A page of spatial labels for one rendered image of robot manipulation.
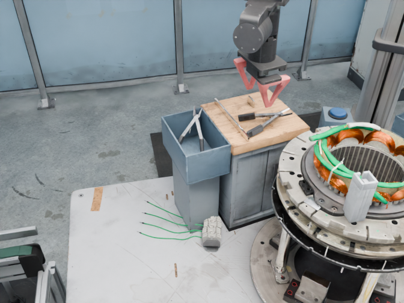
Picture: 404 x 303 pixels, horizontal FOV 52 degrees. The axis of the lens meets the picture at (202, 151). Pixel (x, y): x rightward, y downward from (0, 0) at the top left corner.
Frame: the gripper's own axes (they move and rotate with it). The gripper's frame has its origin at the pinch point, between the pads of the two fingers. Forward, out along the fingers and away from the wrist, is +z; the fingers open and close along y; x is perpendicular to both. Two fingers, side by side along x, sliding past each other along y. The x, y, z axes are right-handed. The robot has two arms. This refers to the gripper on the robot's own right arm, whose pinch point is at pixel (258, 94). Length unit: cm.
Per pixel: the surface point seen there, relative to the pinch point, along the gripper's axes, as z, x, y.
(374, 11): 61, 180, -144
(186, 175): 13.5, -19.6, 4.0
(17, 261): 39, -62, -11
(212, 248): 36.5, -15.5, 8.3
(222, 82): 118, 86, -192
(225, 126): 8.4, -6.7, -2.7
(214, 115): 8.4, -7.1, -7.8
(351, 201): 1.3, -1.7, 33.5
